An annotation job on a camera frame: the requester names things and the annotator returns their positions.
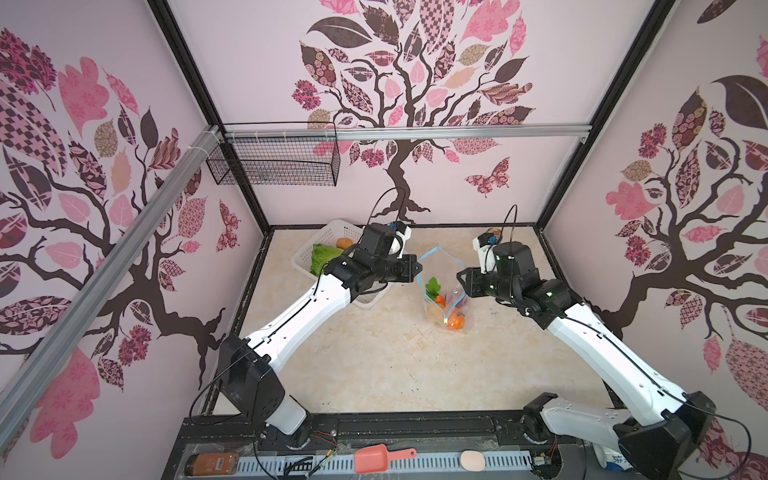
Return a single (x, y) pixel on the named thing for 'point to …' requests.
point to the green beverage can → (494, 231)
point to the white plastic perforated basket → (328, 236)
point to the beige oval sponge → (472, 460)
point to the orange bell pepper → (458, 322)
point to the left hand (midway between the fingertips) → (421, 271)
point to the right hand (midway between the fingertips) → (463, 270)
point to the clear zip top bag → (442, 279)
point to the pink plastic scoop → (375, 458)
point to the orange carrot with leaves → (432, 290)
